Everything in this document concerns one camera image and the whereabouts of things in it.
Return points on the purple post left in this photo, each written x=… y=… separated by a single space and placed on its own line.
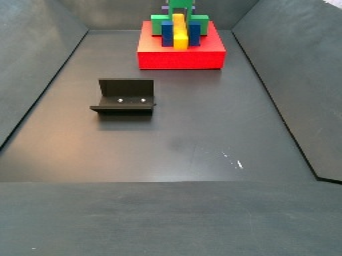
x=164 y=9

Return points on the purple post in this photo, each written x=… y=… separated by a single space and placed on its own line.
x=192 y=10
x=164 y=9

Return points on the yellow long bar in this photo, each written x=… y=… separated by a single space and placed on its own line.
x=180 y=35

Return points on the purple post right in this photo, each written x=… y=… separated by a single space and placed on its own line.
x=192 y=10

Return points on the blue post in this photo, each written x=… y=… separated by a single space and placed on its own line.
x=167 y=33
x=193 y=33

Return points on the blue post right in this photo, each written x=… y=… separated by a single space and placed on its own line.
x=193 y=33

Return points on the green bridge-shaped block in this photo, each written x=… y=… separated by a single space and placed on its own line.
x=191 y=18

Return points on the red base board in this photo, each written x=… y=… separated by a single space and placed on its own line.
x=155 y=57

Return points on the blue post left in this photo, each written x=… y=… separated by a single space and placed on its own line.
x=167 y=33

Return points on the black angle fixture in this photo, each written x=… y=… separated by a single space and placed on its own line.
x=125 y=95

